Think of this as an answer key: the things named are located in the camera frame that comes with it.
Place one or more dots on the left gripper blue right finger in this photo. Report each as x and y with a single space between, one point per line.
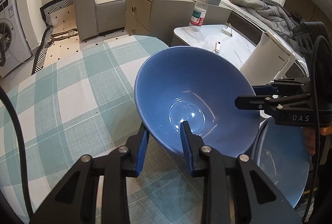
191 145

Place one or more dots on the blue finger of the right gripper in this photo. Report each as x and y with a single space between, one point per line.
267 89
261 102

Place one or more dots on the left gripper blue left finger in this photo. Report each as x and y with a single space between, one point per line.
137 145

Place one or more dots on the large blue bowl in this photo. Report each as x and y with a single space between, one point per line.
191 84

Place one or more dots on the person's right hand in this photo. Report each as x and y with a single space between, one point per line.
310 137

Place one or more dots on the white kettle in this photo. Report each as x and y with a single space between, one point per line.
270 60

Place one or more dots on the near right blue bowl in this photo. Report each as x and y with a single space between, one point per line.
280 152

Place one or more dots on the checkered teal tablecloth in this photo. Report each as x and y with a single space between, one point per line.
84 104

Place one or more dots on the grey jacket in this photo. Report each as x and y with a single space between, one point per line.
271 13

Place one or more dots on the plastic water bottle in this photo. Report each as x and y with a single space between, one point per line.
198 14

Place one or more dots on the patterned floor mat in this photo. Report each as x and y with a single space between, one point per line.
61 38

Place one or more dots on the white washing machine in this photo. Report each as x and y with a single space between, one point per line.
14 46

